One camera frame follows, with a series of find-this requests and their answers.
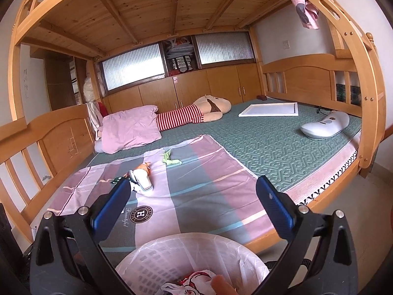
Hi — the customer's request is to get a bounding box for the green bed mat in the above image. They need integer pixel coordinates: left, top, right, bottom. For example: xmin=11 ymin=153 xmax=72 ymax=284
xmin=90 ymin=103 xmax=362 ymax=192

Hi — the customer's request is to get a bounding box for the white lined trash basket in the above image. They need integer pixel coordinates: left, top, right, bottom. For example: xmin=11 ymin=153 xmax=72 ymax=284
xmin=116 ymin=233 xmax=268 ymax=294

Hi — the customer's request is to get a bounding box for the dark green snack packet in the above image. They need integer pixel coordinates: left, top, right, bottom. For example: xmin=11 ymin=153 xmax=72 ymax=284
xmin=111 ymin=177 xmax=123 ymax=185

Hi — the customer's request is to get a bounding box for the white massage pillow device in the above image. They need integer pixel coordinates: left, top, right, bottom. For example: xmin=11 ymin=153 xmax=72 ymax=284
xmin=300 ymin=111 xmax=350 ymax=139

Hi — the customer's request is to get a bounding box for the wooden bunk bed frame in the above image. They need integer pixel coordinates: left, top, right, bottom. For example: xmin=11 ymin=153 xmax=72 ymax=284
xmin=1 ymin=0 xmax=386 ymax=241

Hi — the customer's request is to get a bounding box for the green candy wrapper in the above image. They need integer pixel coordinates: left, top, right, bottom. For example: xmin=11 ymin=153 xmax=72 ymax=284
xmin=162 ymin=149 xmax=182 ymax=166

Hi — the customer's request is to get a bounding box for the pink grey striped blanket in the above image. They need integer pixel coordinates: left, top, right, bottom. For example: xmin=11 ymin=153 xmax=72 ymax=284
xmin=49 ymin=135 xmax=272 ymax=265

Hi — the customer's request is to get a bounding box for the pink pillow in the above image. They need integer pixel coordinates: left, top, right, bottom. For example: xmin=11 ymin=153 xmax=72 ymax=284
xmin=95 ymin=105 xmax=162 ymax=155

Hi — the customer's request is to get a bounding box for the pink hanging cloth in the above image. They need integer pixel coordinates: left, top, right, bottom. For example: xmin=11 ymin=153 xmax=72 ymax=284
xmin=291 ymin=0 xmax=319 ymax=30

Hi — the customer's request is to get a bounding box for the striped plush doll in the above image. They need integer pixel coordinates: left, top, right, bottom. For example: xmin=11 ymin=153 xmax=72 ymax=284
xmin=156 ymin=95 xmax=232 ymax=131

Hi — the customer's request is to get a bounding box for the white blue striped packet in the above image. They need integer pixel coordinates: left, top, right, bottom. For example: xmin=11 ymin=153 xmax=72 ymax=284
xmin=128 ymin=169 xmax=153 ymax=194

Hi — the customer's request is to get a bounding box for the person's right hand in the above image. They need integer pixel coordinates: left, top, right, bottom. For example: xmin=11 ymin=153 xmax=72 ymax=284
xmin=211 ymin=275 xmax=238 ymax=295

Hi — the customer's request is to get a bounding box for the white framed board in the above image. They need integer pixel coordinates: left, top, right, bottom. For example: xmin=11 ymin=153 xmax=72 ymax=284
xmin=239 ymin=103 xmax=298 ymax=117

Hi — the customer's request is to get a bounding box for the orange wrapper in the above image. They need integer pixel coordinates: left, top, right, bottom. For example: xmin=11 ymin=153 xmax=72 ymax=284
xmin=126 ymin=162 xmax=151 ymax=178

